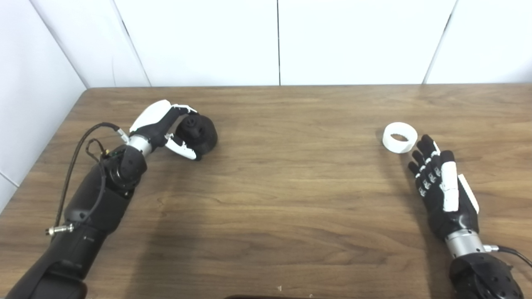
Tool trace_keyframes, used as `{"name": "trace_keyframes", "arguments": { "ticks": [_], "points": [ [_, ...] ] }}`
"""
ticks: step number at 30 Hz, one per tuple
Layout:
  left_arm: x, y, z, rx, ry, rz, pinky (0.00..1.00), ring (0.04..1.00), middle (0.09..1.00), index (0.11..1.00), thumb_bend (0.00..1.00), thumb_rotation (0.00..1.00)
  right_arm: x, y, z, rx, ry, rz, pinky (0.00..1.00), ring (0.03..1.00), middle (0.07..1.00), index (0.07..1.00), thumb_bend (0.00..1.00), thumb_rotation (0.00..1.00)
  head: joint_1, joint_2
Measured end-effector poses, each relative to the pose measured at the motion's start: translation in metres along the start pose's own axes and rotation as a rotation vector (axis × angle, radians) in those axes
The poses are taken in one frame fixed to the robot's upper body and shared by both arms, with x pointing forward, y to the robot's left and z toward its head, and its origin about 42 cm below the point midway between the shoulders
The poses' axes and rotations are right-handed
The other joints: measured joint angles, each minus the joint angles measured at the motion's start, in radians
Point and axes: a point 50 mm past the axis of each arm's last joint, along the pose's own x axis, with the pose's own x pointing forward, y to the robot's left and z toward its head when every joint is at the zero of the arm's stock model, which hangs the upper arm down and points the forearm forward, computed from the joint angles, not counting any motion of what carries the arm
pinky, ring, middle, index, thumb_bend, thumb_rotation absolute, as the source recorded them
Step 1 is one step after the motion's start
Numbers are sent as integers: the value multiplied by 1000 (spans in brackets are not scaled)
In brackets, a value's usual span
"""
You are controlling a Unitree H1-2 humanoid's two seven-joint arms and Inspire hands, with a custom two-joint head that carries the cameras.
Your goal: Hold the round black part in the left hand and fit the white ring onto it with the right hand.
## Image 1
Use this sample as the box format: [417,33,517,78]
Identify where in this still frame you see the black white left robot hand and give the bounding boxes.
[129,100,204,162]

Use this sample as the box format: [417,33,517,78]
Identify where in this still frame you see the thin left arm wire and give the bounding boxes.
[85,138,109,159]

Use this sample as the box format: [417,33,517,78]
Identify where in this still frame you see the white ring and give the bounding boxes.
[382,122,418,154]

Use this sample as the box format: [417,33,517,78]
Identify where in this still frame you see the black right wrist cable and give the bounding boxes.
[484,244,532,269]

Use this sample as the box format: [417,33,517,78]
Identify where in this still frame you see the round black part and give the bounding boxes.
[175,115,218,161]

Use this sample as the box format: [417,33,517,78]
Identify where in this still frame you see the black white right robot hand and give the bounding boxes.
[407,134,480,240]

